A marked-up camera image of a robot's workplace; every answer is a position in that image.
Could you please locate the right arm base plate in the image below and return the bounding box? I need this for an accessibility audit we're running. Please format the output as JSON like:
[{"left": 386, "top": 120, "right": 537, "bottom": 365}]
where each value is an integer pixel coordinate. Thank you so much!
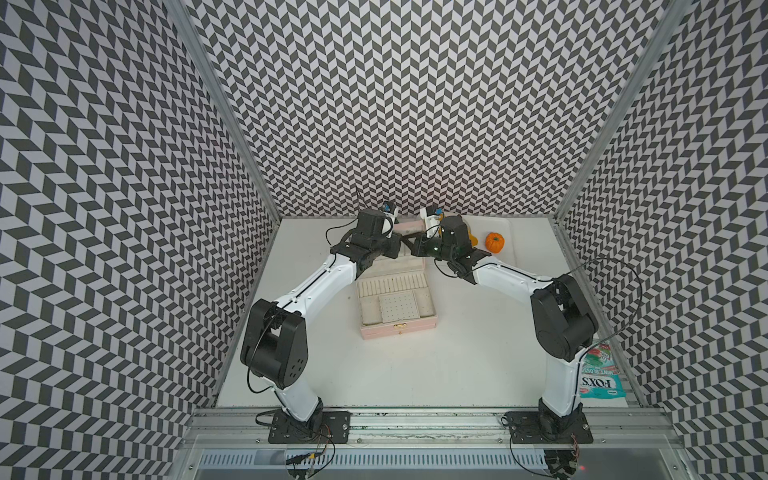
[{"left": 501, "top": 410, "right": 594, "bottom": 445}]

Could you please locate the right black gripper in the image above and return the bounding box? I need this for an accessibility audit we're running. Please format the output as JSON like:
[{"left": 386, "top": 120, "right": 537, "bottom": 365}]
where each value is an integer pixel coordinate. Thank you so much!
[{"left": 402, "top": 230, "right": 455, "bottom": 260}]

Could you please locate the pink jewelry box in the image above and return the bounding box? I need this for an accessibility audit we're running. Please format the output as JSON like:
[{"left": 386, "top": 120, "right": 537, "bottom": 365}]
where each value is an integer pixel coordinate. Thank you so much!
[{"left": 356, "top": 220, "right": 438, "bottom": 340}]

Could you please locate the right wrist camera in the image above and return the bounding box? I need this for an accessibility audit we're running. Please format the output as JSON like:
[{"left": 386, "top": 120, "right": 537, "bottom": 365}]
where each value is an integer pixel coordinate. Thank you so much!
[{"left": 419, "top": 205, "right": 444, "bottom": 238}]

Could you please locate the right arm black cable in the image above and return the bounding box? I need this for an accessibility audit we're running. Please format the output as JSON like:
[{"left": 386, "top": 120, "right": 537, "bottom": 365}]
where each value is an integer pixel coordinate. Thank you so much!
[{"left": 566, "top": 256, "right": 644, "bottom": 361}]

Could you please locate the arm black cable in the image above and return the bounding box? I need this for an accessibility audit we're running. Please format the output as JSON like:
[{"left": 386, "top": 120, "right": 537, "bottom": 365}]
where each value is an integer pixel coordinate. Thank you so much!
[
  {"left": 566, "top": 256, "right": 644, "bottom": 361},
  {"left": 323, "top": 185, "right": 370, "bottom": 250}
]

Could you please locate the white cutting board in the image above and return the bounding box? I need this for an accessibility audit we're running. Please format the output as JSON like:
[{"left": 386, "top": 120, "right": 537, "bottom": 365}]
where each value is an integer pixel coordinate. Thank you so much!
[{"left": 462, "top": 215, "right": 518, "bottom": 266}]

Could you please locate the yellow braided bread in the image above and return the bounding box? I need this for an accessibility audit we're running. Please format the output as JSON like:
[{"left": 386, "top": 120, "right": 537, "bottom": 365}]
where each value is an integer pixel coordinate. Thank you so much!
[{"left": 440, "top": 215, "right": 477, "bottom": 249}]

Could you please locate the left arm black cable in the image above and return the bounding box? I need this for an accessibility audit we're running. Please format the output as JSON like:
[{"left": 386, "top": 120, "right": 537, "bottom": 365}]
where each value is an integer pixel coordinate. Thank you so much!
[{"left": 323, "top": 185, "right": 370, "bottom": 250}]

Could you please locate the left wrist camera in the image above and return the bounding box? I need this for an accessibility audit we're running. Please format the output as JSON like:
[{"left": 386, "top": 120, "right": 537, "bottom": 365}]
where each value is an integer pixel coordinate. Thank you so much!
[{"left": 378, "top": 201, "right": 400, "bottom": 229}]

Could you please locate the aluminium front rail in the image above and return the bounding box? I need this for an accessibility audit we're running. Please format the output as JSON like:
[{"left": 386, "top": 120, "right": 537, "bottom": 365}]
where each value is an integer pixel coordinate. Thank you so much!
[{"left": 180, "top": 407, "right": 683, "bottom": 449}]

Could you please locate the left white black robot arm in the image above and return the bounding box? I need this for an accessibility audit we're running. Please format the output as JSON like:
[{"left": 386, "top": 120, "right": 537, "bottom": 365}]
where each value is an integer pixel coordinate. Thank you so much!
[{"left": 240, "top": 230, "right": 401, "bottom": 424}]

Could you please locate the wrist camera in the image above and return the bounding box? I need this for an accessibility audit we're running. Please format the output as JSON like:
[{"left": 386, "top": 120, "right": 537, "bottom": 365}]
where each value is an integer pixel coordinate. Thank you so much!
[
  {"left": 378, "top": 201, "right": 400, "bottom": 229},
  {"left": 419, "top": 205, "right": 444, "bottom": 238}
]

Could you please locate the colourful candy bag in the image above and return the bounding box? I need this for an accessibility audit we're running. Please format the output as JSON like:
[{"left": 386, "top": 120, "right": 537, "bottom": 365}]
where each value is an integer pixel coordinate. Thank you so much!
[{"left": 579, "top": 343, "right": 626, "bottom": 400}]

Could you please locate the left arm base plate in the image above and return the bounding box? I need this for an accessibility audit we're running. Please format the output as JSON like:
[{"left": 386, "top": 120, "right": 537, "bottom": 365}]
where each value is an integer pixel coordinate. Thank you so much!
[{"left": 268, "top": 410, "right": 351, "bottom": 444}]

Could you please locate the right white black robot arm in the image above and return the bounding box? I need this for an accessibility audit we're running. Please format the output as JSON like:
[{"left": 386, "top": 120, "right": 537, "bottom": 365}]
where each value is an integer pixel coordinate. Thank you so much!
[{"left": 403, "top": 215, "right": 598, "bottom": 421}]

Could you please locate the small orange pumpkin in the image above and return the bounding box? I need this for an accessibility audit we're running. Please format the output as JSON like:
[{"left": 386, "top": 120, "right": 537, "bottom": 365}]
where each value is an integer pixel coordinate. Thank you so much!
[{"left": 485, "top": 232, "right": 505, "bottom": 254}]

